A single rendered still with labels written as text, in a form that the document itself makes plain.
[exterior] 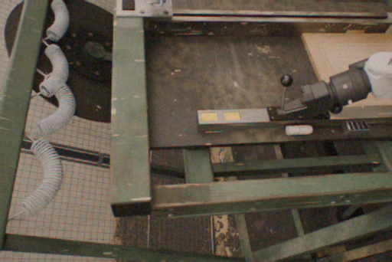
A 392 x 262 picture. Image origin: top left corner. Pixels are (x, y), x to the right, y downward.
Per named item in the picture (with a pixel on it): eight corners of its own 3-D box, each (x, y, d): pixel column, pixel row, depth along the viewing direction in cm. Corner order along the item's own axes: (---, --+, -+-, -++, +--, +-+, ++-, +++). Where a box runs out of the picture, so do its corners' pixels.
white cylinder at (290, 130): (286, 136, 103) (310, 135, 105) (289, 132, 101) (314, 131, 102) (284, 129, 105) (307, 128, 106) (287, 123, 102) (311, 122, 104)
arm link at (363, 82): (358, 112, 89) (403, 97, 85) (354, 87, 82) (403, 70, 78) (344, 83, 96) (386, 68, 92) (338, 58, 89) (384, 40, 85)
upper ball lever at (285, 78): (288, 118, 101) (296, 76, 95) (276, 118, 101) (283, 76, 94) (283, 112, 104) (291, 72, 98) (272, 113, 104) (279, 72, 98)
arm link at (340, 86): (307, 106, 84) (356, 88, 80) (296, 76, 89) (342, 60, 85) (315, 127, 94) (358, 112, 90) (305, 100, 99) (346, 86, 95)
